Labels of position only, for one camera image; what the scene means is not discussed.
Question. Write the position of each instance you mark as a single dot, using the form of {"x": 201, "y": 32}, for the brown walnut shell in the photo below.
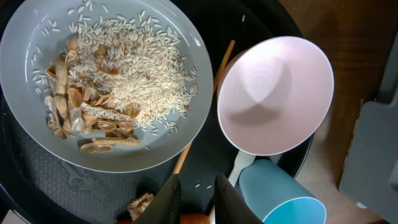
{"x": 137, "y": 206}

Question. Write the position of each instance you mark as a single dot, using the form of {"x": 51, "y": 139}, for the grey plate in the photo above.
{"x": 36, "y": 33}

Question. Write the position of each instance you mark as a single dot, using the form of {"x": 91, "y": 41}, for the pink bowl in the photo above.
{"x": 274, "y": 95}

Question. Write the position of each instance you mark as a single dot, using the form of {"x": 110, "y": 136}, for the rice pile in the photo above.
{"x": 138, "y": 63}

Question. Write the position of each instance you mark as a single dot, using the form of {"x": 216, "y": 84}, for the round black tray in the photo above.
{"x": 45, "y": 189}

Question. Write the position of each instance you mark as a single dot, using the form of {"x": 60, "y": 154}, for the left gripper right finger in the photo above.
{"x": 230, "y": 208}

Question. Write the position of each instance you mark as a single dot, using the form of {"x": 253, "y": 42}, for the grey dishwasher rack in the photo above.
{"x": 370, "y": 175}

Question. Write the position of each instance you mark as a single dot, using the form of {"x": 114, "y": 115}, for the orange carrot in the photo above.
{"x": 193, "y": 218}

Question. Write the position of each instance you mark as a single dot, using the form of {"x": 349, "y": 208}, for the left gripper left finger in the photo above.
{"x": 166, "y": 205}

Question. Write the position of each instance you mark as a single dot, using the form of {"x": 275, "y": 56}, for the peanut shells pile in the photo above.
{"x": 73, "y": 109}

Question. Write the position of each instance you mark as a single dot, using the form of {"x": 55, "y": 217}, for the blue cup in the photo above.
{"x": 276, "y": 197}

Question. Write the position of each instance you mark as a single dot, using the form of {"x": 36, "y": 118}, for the wooden chopstick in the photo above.
{"x": 216, "y": 81}

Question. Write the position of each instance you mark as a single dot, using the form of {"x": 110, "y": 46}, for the white plastic fork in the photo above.
{"x": 242, "y": 161}

